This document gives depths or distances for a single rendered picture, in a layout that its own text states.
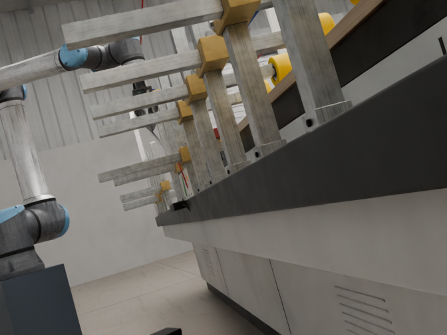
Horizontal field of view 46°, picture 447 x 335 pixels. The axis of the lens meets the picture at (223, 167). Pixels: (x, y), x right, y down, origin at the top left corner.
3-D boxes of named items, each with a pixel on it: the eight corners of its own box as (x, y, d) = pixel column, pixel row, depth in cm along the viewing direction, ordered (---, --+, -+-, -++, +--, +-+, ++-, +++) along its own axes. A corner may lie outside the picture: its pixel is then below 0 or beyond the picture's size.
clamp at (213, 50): (203, 62, 100) (195, 38, 100) (195, 82, 113) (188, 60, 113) (233, 56, 101) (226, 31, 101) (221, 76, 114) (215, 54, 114)
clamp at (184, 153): (183, 162, 172) (179, 147, 173) (179, 167, 186) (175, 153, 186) (199, 157, 173) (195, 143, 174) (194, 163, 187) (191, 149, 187)
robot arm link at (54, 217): (21, 248, 218) (-25, 81, 224) (52, 240, 233) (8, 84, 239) (45, 240, 210) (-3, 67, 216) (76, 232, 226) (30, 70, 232)
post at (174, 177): (178, 205, 228) (151, 107, 231) (177, 205, 233) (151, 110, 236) (188, 202, 229) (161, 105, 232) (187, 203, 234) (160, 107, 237)
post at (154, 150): (171, 221, 301) (149, 141, 304) (171, 221, 304) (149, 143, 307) (177, 219, 301) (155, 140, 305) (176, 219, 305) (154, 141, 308)
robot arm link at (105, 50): (78, 51, 196) (102, 38, 190) (99, 54, 206) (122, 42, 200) (85, 74, 196) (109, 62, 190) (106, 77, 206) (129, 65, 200)
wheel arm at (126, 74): (82, 90, 98) (77, 72, 98) (84, 95, 102) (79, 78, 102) (322, 35, 108) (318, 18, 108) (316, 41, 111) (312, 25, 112)
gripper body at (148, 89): (135, 106, 186) (126, 74, 187) (135, 111, 194) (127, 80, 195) (156, 100, 188) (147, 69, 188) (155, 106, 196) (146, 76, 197)
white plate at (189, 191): (192, 197, 171) (184, 167, 171) (185, 201, 196) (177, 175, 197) (194, 196, 171) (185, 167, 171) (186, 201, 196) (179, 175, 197)
